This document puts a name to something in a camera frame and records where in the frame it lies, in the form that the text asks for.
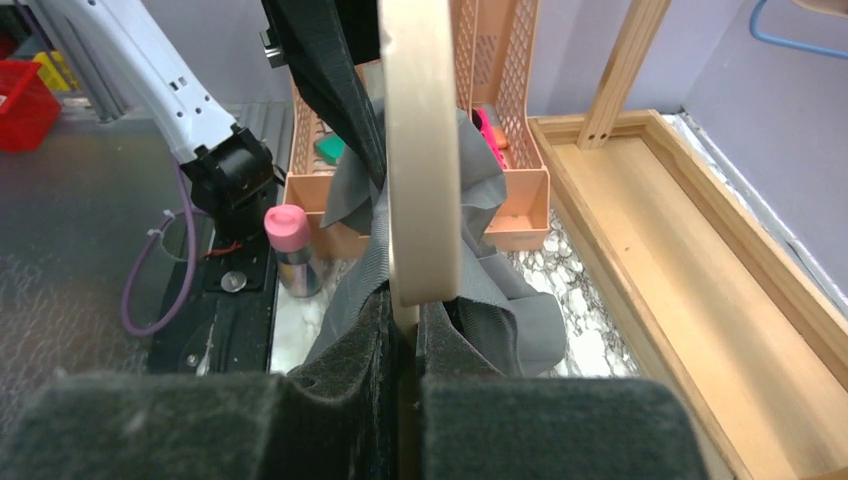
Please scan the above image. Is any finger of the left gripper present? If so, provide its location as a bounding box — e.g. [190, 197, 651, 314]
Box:
[262, 0, 386, 187]

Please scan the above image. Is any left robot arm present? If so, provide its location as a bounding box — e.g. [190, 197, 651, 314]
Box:
[57, 1, 386, 240]

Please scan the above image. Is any grey skirt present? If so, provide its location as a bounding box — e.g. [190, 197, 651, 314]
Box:
[306, 110, 566, 377]

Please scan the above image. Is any red plastic bin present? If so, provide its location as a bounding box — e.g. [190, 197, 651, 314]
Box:
[1, 59, 61, 153]

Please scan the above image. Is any peach plastic file organizer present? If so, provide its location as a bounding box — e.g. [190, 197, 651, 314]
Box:
[288, 0, 551, 180]

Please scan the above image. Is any pink capped bottle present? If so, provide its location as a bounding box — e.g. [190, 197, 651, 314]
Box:
[263, 204, 323, 298]

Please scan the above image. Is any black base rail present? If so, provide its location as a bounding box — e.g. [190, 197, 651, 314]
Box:
[147, 234, 278, 376]

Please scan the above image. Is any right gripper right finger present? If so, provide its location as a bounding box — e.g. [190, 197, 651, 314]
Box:
[418, 305, 708, 479]

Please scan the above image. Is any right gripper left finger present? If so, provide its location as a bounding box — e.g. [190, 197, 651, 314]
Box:
[1, 289, 398, 479]

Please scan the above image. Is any wooden clothes rack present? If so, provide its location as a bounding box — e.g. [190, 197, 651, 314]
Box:
[529, 1, 847, 479]

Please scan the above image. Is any blue wire hanger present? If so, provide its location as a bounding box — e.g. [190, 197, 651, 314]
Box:
[748, 0, 847, 61]

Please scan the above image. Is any wooden hanger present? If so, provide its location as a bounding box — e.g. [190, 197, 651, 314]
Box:
[378, 1, 461, 479]

